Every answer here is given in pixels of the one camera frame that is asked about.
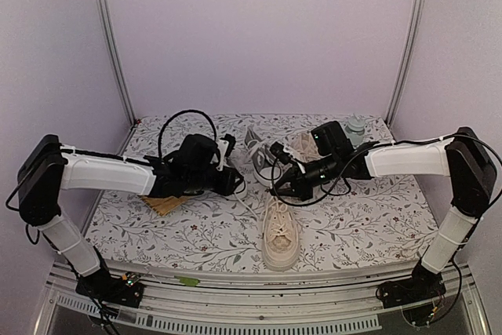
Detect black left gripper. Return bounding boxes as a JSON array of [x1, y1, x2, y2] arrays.
[[186, 166, 244, 196]]

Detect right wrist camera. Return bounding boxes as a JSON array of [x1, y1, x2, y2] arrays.
[[270, 142, 305, 173]]

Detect black camera cable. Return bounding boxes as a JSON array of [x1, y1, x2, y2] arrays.
[[269, 146, 377, 207], [158, 110, 219, 155]]

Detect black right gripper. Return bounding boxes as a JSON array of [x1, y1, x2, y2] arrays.
[[269, 153, 340, 202]]

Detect grey sneaker with white laces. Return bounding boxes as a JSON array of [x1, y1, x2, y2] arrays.
[[226, 173, 248, 201]]

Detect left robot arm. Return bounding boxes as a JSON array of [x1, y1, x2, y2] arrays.
[[14, 134, 244, 299]]

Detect black right camera cable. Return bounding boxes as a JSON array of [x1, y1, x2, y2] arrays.
[[269, 146, 377, 207]]

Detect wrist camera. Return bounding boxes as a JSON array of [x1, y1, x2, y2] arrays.
[[216, 133, 236, 171], [270, 142, 305, 173]]

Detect black left camera cable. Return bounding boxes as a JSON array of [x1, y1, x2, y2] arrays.
[[158, 110, 219, 155]]

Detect left aluminium frame post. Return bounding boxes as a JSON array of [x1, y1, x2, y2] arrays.
[[96, 0, 136, 126]]

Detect aluminium front rail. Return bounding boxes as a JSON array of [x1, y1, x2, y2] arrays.
[[34, 260, 495, 334]]

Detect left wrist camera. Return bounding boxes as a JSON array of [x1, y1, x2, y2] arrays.
[[216, 133, 236, 171]]

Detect right aluminium frame post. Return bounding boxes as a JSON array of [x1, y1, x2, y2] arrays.
[[385, 0, 426, 128]]

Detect green tape piece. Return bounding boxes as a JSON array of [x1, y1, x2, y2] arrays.
[[176, 276, 200, 287]]

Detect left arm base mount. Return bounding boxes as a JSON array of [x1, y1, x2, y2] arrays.
[[75, 269, 145, 308]]

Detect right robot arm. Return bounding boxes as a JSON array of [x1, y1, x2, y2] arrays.
[[266, 115, 501, 281]]

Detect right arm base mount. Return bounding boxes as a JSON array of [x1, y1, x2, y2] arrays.
[[375, 260, 446, 308]]

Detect aluminium frame post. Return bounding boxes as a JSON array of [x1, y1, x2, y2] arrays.
[[96, 0, 136, 126], [385, 0, 426, 128]]

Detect beige sneaker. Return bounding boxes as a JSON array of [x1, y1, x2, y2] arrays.
[[261, 195, 300, 271], [290, 132, 321, 162]]

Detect yellow bamboo fan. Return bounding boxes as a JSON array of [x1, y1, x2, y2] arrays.
[[140, 196, 189, 217]]

